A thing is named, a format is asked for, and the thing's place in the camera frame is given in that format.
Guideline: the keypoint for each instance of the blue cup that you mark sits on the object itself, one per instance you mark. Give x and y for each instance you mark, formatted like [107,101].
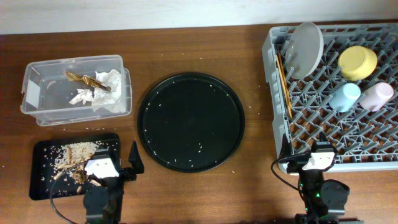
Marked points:
[345,97]

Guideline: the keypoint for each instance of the small bottle with white cap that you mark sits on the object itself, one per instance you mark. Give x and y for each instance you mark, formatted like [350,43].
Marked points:
[87,80]

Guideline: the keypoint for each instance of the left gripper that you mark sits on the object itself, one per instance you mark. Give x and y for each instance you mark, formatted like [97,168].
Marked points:
[138,167]

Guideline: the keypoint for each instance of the yellow bowl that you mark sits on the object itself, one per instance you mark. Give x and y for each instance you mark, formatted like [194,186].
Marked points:
[357,63]

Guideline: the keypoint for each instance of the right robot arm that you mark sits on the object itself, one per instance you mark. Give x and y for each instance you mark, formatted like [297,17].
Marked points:
[324,200]

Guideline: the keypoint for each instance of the white tissue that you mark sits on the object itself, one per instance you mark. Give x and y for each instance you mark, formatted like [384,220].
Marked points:
[112,100]

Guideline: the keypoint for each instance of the small tissue piece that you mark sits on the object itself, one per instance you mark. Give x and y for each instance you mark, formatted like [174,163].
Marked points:
[83,95]

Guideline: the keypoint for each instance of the clear plastic bin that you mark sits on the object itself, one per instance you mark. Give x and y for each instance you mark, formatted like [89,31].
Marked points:
[74,90]

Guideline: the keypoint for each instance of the round black serving tray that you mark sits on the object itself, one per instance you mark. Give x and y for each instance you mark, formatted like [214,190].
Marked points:
[191,122]

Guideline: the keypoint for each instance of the black rectangular tray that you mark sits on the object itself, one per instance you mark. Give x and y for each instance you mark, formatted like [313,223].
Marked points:
[34,177]

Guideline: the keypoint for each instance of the pink cup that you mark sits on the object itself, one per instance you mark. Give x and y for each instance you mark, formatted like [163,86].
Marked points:
[377,96]

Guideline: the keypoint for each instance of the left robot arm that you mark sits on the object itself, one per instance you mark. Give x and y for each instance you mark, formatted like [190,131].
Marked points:
[103,201]

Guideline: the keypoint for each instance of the grey plate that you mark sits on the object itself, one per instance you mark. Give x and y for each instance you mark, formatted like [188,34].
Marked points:
[305,50]

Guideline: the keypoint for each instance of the food scraps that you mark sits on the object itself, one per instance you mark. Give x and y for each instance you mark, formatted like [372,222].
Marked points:
[54,179]

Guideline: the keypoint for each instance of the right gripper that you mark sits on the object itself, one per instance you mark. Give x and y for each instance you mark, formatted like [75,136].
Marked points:
[298,162]

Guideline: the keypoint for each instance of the grey dishwasher rack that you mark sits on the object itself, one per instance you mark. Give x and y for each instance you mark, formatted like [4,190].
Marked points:
[365,140]

